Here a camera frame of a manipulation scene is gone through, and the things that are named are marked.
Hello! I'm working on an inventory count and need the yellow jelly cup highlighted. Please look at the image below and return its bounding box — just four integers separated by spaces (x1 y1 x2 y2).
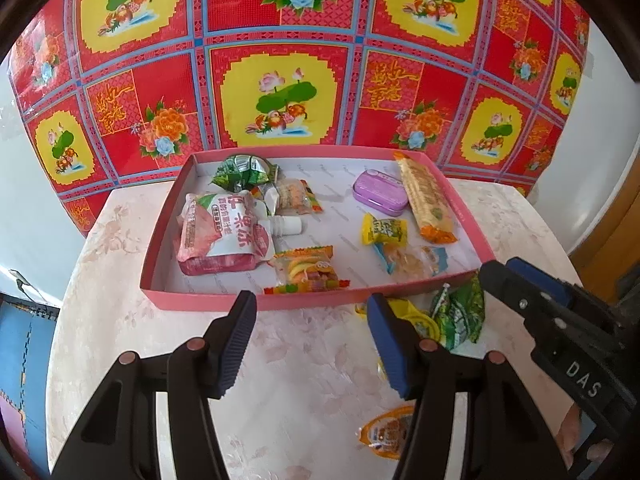
368 298 440 346

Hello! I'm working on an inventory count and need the green pea snack bag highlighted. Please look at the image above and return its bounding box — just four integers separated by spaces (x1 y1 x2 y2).
432 275 485 350

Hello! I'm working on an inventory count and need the clear blue-edged snack packet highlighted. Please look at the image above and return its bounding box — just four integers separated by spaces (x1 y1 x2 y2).
373 243 448 281

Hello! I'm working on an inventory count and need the pink white drink pouch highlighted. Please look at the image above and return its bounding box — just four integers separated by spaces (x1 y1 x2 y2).
176 191 303 276

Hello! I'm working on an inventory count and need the yellow green candy packet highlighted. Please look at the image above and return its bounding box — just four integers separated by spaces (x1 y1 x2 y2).
360 214 408 246

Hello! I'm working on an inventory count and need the person's right hand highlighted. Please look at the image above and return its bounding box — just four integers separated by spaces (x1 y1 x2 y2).
555 404 613 469

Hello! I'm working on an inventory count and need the wooden furniture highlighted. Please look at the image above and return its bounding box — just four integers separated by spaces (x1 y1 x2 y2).
570 155 639 304

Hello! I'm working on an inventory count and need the orange jelly cup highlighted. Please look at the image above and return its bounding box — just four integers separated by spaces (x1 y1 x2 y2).
358 404 414 460

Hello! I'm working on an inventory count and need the orange gummy candy packet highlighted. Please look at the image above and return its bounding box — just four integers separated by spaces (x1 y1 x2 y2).
264 245 350 296

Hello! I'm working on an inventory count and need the orange cracker packet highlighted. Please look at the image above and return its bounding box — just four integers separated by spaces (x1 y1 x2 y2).
394 152 458 245

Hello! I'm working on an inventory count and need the blue floor mat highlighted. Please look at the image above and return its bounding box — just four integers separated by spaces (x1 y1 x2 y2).
1 295 58 479

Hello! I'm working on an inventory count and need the pink cardboard tray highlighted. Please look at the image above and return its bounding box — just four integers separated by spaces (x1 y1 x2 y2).
140 145 495 312

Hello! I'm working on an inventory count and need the purple mint tin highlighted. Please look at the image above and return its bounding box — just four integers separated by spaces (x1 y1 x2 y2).
352 169 409 217

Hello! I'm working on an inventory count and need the clear rainbow candy packet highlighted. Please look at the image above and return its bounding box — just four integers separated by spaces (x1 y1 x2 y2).
260 178 323 216

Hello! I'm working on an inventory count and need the green crumpled snack packet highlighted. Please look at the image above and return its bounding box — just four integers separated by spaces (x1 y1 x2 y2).
212 154 279 193

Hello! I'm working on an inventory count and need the red floral wall covering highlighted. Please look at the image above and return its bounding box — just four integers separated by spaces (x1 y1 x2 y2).
8 0 590 232

